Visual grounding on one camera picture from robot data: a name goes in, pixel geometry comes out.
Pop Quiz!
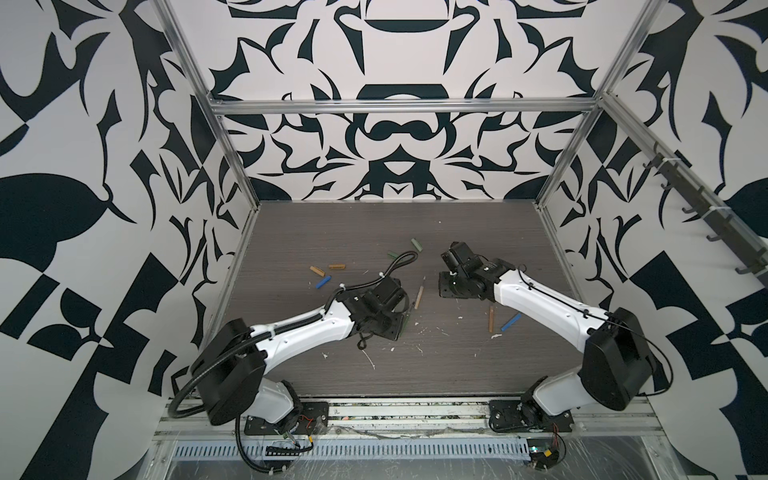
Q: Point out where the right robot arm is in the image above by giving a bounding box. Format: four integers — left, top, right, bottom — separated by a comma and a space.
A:
438, 242, 668, 417

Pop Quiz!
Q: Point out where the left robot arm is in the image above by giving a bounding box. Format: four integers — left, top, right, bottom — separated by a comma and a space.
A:
167, 251, 418, 434

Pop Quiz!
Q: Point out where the blue pen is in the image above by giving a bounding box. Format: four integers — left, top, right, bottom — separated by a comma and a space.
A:
500, 313, 522, 332

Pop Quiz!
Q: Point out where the blue pen cap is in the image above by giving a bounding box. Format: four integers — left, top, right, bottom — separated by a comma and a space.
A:
315, 275, 332, 289

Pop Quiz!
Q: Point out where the green lit circuit board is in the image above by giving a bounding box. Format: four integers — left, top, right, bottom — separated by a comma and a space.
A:
526, 436, 568, 472

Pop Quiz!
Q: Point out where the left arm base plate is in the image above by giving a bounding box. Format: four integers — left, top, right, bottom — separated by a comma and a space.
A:
244, 401, 330, 436

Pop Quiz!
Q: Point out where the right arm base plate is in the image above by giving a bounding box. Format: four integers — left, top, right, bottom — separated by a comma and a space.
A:
488, 400, 573, 433

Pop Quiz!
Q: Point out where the white cable duct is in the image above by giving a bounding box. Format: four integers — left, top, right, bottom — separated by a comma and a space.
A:
172, 437, 531, 461

